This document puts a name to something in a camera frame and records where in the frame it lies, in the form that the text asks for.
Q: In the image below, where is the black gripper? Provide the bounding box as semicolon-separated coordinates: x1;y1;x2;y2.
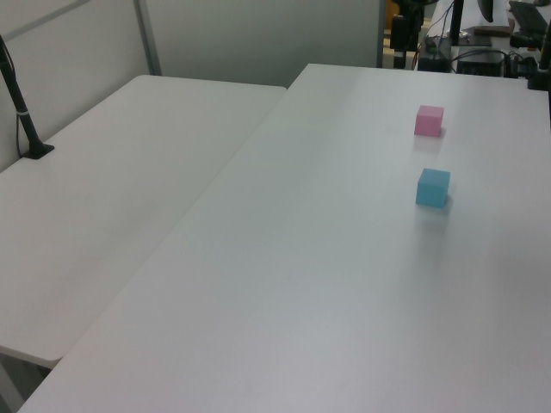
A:
391;0;428;70

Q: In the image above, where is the blue cube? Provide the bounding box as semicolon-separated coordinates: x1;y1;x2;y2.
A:
415;168;452;207

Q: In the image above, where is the pink cube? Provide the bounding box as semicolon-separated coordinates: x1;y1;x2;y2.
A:
413;104;445;138

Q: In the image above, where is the black box with green light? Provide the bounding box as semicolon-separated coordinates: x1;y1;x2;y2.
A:
418;36;450;72

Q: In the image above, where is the flat black electronics box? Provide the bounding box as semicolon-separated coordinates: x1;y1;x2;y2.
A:
455;50;506;77

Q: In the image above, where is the brown flat object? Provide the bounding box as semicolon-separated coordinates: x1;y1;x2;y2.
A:
472;25;511;38

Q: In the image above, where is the white side table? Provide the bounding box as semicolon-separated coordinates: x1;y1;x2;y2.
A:
0;74;288;369

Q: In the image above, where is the small black camera device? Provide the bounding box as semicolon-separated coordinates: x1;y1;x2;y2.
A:
505;51;539;81

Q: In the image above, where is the black clamp mount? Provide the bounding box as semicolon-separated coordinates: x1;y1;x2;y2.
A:
526;25;551;92

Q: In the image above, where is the grey corner partition post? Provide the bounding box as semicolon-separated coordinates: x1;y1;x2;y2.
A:
132;0;164;77

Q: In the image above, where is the black camera pole with base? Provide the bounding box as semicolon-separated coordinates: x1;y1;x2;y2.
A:
0;34;56;161

